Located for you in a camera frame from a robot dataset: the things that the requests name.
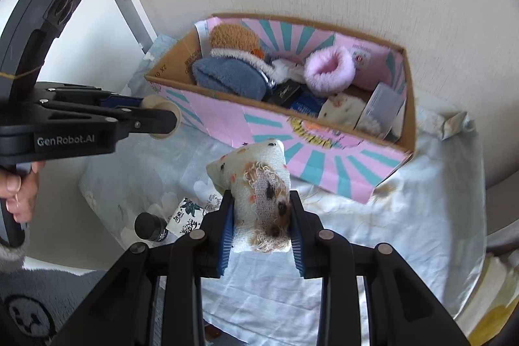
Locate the grey fuzzy mat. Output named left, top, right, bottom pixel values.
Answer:
left=0, top=269, right=107, bottom=346

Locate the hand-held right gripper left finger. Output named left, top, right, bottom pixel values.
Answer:
left=51, top=192, right=238, bottom=346

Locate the white crumpled tissue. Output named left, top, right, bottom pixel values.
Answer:
left=271, top=59, right=306, bottom=82

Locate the blue wet wipes packet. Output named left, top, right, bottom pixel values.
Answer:
left=291, top=90, right=327, bottom=116

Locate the yellow white printed cloth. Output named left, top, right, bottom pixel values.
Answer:
left=472, top=253, right=519, bottom=336

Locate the beige round tape roll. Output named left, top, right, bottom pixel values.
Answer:
left=143, top=95, right=184, bottom=140

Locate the black cosmetic box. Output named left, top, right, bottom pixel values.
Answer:
left=263, top=80, right=301, bottom=108

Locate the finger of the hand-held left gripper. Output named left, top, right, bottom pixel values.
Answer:
left=34, top=84, right=147, bottom=109
left=41, top=105, right=180, bottom=141

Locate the white floral cloth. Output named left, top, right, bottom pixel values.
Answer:
left=79, top=33, right=487, bottom=346

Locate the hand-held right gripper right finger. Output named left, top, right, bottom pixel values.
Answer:
left=289, top=191, right=467, bottom=346

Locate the clear plastic box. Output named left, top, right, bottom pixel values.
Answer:
left=356, top=82, right=407, bottom=134

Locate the cream spotted fuzzy sock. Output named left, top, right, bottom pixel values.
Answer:
left=318, top=94, right=371, bottom=133
left=206, top=139, right=293, bottom=254

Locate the pink fuzzy sock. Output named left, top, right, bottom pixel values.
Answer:
left=304, top=46, right=355, bottom=94

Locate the person's left hand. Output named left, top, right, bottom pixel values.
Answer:
left=0, top=161, right=46, bottom=225

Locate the grey blue fuzzy sock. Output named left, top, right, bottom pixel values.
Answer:
left=191, top=57, right=269, bottom=101

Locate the small black jar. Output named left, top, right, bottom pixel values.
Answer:
left=135, top=211, right=169, bottom=244

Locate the brown white fuzzy sock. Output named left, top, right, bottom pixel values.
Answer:
left=209, top=24, right=276, bottom=77

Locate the floral printed card packet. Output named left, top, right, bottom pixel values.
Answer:
left=168, top=197, right=208, bottom=238

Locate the pink printed cardboard box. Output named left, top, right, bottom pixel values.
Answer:
left=144, top=13, right=416, bottom=206

